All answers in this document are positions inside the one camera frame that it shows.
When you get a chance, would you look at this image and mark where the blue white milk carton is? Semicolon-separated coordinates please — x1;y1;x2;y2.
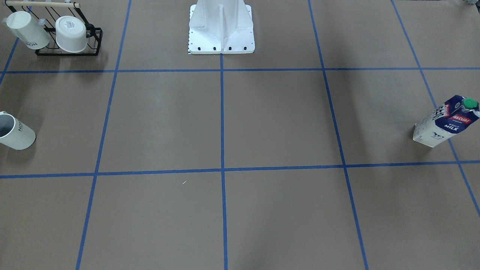
412;94;480;147

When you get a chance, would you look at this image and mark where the white mug with grey inside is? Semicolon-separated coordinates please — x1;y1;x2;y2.
0;111;36;150

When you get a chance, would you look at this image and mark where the white mug on rack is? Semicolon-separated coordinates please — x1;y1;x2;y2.
1;11;50;50
55;16;87;53

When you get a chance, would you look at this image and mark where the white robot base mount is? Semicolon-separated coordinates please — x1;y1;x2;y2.
187;0;255;54

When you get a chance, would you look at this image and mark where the black wire mug rack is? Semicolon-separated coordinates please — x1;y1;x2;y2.
3;0;103;56

